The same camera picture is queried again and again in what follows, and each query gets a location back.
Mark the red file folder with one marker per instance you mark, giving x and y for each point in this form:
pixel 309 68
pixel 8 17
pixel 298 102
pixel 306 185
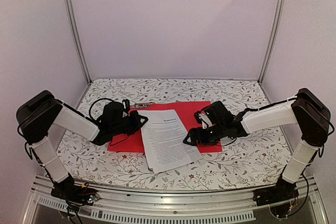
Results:
pixel 133 143

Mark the left aluminium frame post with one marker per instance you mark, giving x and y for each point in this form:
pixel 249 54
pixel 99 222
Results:
pixel 76 40

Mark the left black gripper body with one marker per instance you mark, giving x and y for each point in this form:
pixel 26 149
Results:
pixel 128 127

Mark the aluminium front rail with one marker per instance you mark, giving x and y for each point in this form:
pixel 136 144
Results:
pixel 134 205

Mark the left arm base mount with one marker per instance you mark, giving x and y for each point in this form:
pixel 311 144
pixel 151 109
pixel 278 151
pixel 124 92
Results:
pixel 80 195

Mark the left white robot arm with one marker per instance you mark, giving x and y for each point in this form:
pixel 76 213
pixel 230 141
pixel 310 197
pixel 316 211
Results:
pixel 41 113

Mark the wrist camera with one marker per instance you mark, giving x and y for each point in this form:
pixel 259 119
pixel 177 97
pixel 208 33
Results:
pixel 202 119
pixel 127 106

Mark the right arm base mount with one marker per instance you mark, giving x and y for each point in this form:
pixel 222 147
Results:
pixel 281 198

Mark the right aluminium frame post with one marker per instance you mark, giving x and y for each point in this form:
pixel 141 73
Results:
pixel 272 39

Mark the printed white paper sheets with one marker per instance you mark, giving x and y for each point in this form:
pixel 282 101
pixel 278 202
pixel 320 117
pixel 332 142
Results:
pixel 162 137

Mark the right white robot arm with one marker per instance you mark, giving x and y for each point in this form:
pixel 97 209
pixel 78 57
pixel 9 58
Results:
pixel 302 115

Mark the aluminium frame post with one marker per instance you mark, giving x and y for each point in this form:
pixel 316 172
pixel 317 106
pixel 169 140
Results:
pixel 272 39
pixel 76 40

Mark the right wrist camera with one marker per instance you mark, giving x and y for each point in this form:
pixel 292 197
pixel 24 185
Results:
pixel 202 119

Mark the metal folder clip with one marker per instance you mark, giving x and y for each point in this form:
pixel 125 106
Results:
pixel 141 105

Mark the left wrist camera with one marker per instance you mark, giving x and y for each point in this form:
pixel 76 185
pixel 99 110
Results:
pixel 127 106

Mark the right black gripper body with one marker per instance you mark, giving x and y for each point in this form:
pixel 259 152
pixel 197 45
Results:
pixel 212 138

